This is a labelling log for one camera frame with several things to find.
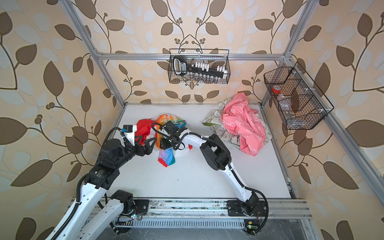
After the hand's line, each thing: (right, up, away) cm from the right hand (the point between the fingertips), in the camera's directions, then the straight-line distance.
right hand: (163, 146), depth 96 cm
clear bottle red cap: (+67, +24, -22) cm, 74 cm away
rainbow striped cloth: (+3, -6, -6) cm, 9 cm away
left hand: (-1, +9, -25) cm, 27 cm away
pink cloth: (+49, +17, -4) cm, 52 cm away
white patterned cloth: (+34, +16, +4) cm, 38 cm away
